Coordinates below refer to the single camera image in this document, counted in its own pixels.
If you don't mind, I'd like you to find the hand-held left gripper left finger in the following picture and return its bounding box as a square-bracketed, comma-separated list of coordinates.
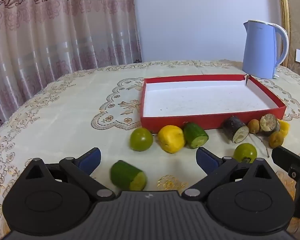
[20, 147, 116, 202]

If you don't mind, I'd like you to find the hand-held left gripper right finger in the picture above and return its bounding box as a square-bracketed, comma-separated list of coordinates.
[181, 147, 280, 202]

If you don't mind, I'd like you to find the green cucumber piece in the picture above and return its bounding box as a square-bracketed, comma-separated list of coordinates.
[183, 122, 209, 149]
[110, 160, 147, 191]

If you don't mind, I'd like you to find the thin brown twig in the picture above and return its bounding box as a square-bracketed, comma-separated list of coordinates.
[254, 134, 270, 158]

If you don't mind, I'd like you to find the round green fruit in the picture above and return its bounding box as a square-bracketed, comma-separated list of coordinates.
[233, 143, 258, 163]
[129, 127, 154, 152]

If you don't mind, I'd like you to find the brown longan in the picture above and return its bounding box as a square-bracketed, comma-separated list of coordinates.
[268, 132, 283, 148]
[247, 119, 260, 134]

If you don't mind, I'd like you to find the large yellow fruit piece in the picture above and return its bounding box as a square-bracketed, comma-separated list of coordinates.
[157, 125, 186, 154]

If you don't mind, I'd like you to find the long dark sugarcane piece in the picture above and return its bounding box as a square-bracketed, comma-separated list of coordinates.
[222, 116, 250, 144]

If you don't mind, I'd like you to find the small yellow fruit piece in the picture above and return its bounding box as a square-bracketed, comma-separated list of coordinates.
[277, 120, 290, 138]

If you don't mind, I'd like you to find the short dark sugarcane piece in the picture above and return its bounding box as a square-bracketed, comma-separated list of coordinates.
[259, 113, 281, 137]

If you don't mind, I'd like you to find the red shallow cardboard box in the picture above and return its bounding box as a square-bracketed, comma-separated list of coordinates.
[140, 74, 287, 133]

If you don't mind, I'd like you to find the cream embroidered tablecloth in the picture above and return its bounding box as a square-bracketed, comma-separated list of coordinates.
[0, 60, 300, 240]

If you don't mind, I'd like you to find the light blue electric kettle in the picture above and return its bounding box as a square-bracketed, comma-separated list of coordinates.
[242, 20, 290, 80]

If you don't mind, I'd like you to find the pink patterned curtain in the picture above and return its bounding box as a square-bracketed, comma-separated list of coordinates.
[0, 0, 143, 135]

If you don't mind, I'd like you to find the gold wall frame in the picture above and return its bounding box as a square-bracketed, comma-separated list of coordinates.
[276, 0, 291, 68]

